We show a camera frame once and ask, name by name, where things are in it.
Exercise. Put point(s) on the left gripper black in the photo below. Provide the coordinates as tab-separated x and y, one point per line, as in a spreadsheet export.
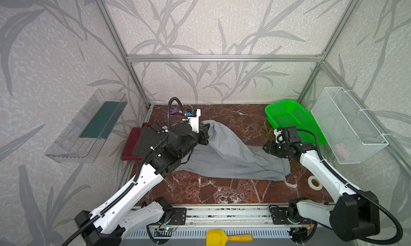
204	134

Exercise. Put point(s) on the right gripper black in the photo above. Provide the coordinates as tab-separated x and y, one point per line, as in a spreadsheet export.
271	148

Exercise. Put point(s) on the grey long sleeve shirt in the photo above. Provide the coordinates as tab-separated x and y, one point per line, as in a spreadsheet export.
226	156

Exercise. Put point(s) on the green plastic basket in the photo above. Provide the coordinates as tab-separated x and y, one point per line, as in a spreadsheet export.
288	113

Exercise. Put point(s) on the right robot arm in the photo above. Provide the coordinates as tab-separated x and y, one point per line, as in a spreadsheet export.
351	217

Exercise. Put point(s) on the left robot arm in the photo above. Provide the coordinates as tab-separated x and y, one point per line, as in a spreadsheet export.
129	195

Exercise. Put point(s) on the purple pink toy rake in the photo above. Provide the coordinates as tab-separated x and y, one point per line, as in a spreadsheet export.
174	110

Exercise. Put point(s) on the white tape roll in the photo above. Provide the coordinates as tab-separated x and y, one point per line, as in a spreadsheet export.
314	183

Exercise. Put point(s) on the dark striped folded shirt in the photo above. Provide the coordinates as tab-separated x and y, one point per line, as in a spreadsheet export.
150	137

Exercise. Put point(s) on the maroon folded shirt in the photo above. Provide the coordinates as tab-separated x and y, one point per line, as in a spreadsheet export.
132	141

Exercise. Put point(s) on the yellow toy shovel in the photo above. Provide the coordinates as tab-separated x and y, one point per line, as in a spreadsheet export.
219	238

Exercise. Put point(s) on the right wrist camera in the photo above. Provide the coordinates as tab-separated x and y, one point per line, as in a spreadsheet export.
288	135

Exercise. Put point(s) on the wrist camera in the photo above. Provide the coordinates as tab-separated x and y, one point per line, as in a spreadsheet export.
192	117
288	135

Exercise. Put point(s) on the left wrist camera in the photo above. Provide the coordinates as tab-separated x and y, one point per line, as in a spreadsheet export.
192	117

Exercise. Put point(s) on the white wire wall basket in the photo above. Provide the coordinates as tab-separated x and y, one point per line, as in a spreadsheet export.
349	132

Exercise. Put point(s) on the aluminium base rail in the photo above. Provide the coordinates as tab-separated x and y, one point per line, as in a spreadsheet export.
224	215

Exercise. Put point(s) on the clear plastic wall bin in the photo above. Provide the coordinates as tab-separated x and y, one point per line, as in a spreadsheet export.
84	137

